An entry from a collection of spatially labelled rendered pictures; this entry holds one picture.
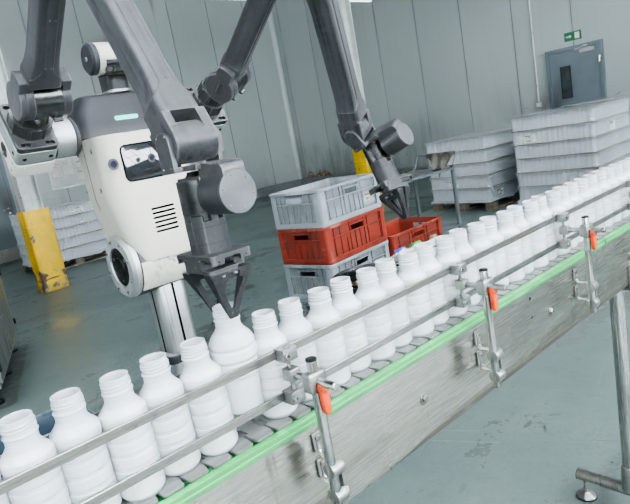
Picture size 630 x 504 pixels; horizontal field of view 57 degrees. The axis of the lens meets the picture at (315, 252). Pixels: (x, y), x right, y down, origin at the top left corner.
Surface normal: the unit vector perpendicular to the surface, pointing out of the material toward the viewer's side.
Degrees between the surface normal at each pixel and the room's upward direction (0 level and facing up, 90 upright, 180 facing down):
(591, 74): 90
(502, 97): 90
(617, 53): 90
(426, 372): 90
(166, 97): 60
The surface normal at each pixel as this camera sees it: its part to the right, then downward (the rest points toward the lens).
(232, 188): 0.66, 0.03
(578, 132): -0.70, 0.27
